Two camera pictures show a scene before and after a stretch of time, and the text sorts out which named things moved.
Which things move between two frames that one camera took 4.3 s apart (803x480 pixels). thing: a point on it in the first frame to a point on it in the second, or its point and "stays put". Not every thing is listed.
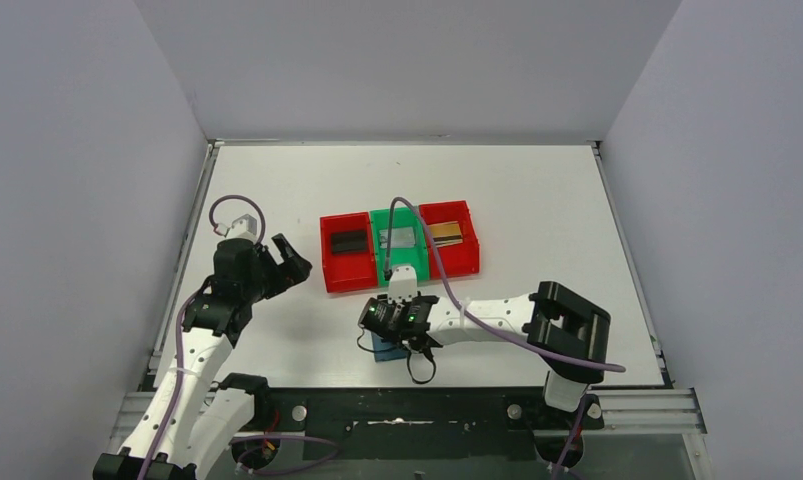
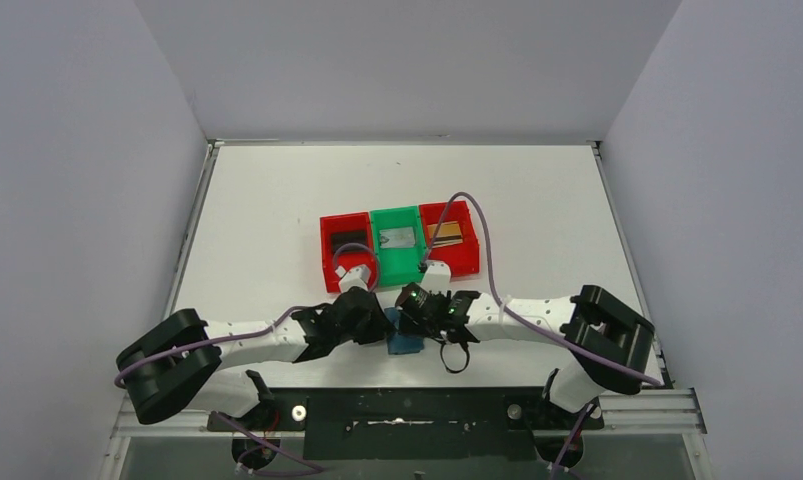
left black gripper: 272,266 to 375,324
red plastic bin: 455,236 stays put
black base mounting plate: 417,423 stays put
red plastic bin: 348,253 stays put
